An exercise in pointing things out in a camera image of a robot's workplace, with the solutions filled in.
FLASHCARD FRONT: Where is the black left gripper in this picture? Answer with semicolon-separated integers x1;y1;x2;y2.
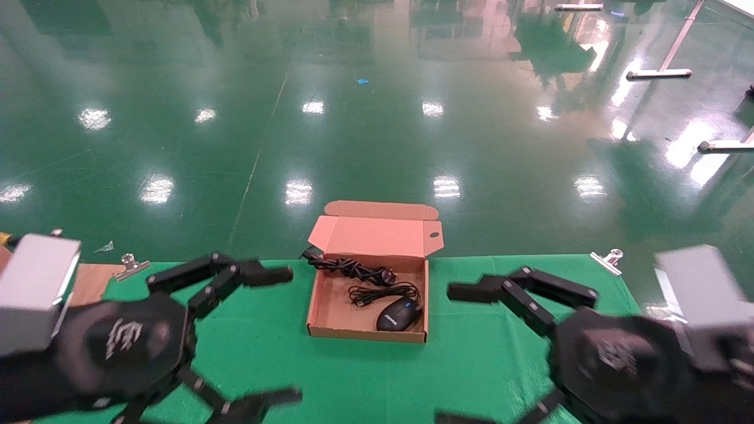
56;253;304;424

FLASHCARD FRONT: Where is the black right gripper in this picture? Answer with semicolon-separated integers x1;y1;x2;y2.
436;266;702;424

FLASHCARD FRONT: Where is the black power cable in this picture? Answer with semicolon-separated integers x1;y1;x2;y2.
305;250;397;288

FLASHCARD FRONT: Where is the black computer mouse with cable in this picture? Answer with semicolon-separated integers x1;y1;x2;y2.
349;283;424;333

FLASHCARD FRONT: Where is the open brown cardboard box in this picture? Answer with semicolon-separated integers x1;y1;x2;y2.
307;201;444;344

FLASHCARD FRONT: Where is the green tablecloth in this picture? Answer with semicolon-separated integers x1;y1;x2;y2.
35;254;640;424

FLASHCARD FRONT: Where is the metal binder clip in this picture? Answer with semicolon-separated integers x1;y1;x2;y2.
590;249;624;276
114;253;151;282

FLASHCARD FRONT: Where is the white stand foot with pole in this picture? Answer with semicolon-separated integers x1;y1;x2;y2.
626;0;706;81

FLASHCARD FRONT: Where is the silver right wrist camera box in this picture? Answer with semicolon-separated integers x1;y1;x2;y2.
654;246;750;373

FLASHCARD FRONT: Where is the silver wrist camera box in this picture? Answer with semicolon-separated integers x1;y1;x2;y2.
0;234;81;357
654;246;750;373

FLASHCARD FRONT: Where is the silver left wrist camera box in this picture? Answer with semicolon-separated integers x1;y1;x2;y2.
0;234;81;357

